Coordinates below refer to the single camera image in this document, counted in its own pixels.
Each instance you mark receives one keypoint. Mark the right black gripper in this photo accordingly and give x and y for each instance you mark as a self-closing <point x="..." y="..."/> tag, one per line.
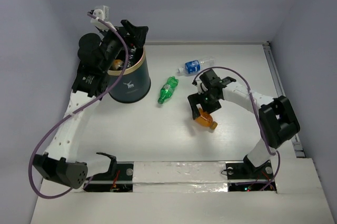
<point x="196" y="98"/>

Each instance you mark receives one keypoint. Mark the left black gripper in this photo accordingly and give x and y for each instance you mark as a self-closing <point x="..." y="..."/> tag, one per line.
<point x="127" y="37"/>

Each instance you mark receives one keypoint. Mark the clear crushed bottle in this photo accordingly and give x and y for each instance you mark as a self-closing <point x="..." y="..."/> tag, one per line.
<point x="131" y="58"/>

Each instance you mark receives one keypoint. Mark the small orange bottle barcode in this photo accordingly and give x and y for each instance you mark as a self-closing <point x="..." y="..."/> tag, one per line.
<point x="206" y="120"/>

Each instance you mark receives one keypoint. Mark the small orange floral bottle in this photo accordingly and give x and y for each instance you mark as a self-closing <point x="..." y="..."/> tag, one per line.
<point x="117" y="65"/>

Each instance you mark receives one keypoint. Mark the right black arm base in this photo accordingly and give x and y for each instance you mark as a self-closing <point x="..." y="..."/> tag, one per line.
<point x="244" y="177"/>

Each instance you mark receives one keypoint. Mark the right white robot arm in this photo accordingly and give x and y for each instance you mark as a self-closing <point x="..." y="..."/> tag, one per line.
<point x="275" y="117"/>

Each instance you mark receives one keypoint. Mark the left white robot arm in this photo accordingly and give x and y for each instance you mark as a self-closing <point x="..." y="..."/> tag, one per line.
<point x="59" y="162"/>

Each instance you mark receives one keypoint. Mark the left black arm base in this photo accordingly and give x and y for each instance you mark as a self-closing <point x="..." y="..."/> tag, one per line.
<point x="118" y="177"/>

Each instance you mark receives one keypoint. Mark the dark bin with gold rim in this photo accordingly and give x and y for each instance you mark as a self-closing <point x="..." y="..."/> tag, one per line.
<point x="135" y="82"/>

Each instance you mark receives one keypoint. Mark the green plastic bottle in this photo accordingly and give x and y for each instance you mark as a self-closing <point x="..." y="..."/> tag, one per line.
<point x="168" y="89"/>

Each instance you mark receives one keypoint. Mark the blue label water bottle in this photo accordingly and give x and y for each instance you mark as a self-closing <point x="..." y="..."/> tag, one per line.
<point x="195" y="66"/>

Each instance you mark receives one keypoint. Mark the silver foil tape strip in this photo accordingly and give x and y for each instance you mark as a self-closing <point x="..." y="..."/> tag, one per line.
<point x="179" y="177"/>

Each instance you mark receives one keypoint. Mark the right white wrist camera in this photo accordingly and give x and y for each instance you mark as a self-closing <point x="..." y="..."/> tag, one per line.
<point x="201" y="88"/>

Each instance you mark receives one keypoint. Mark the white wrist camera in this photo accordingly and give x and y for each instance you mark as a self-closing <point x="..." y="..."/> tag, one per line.
<point x="201" y="88"/>
<point x="101" y="17"/>

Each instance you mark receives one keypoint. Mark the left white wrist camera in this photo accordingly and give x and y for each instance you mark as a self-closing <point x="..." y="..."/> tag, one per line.
<point x="101" y="17"/>

